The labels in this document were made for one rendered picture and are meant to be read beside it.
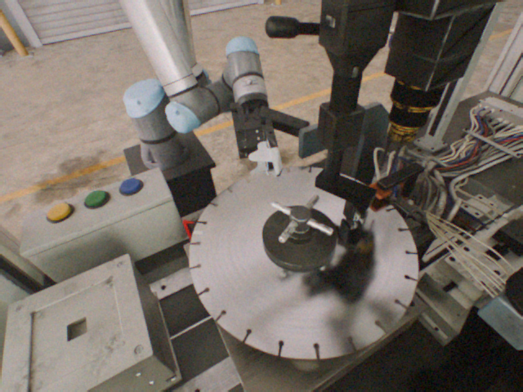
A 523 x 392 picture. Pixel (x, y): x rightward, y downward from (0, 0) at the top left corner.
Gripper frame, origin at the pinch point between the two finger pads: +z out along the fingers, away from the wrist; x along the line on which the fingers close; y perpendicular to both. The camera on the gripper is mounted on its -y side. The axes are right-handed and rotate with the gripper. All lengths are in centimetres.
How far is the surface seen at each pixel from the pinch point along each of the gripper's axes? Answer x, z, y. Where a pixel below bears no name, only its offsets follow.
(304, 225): 19.4, 10.8, 0.2
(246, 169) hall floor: -136, -49, 3
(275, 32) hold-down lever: 33.6, -7.4, 1.5
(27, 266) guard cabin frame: 0, 7, 52
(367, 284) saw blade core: 19.9, 19.8, -6.1
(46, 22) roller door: -321, -404, 267
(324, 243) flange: 17.3, 13.7, -2.5
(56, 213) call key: 2.5, -1.7, 44.2
